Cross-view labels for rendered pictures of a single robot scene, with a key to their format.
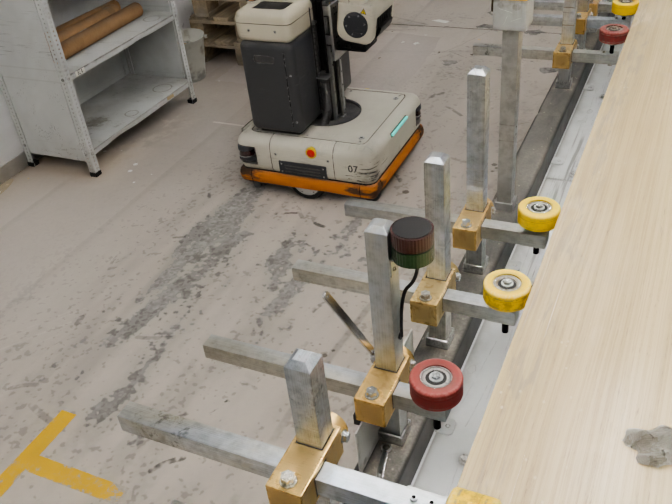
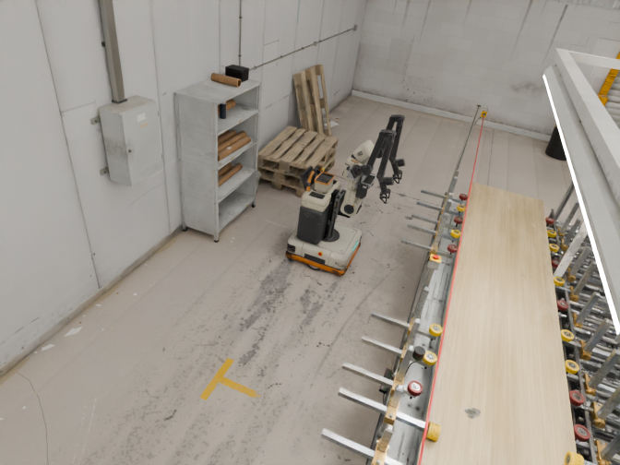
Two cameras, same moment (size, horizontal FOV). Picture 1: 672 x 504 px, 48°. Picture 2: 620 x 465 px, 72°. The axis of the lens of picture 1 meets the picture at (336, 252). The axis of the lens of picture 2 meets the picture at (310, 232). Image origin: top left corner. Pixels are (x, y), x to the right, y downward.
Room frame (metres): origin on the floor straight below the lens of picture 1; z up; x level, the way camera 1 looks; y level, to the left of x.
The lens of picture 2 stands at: (-0.56, 0.84, 2.86)
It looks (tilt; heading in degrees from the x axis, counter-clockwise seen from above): 34 degrees down; 349
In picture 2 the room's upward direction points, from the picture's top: 8 degrees clockwise
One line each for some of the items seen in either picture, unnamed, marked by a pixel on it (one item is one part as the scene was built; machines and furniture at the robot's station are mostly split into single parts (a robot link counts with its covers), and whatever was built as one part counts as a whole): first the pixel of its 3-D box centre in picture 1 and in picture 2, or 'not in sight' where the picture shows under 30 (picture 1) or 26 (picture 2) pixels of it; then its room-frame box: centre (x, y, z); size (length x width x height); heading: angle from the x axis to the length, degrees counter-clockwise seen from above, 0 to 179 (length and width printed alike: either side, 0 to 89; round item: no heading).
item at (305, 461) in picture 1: (309, 461); (391, 410); (0.63, 0.06, 0.95); 0.14 x 0.06 x 0.05; 152
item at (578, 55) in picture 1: (543, 53); (426, 248); (2.19, -0.70, 0.82); 0.43 x 0.03 x 0.04; 62
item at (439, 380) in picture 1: (436, 401); (413, 392); (0.79, -0.13, 0.85); 0.08 x 0.08 x 0.11
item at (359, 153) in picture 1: (332, 136); (325, 243); (3.11, -0.05, 0.16); 0.67 x 0.64 x 0.25; 62
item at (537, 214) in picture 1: (537, 229); (434, 333); (1.21, -0.40, 0.85); 0.08 x 0.08 x 0.11
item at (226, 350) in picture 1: (320, 375); (378, 379); (0.89, 0.05, 0.84); 0.43 x 0.03 x 0.04; 62
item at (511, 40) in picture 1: (508, 122); (423, 291); (1.54, -0.43, 0.93); 0.05 x 0.05 x 0.45; 62
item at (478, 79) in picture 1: (477, 179); (417, 315); (1.31, -0.30, 0.92); 0.04 x 0.04 x 0.48; 62
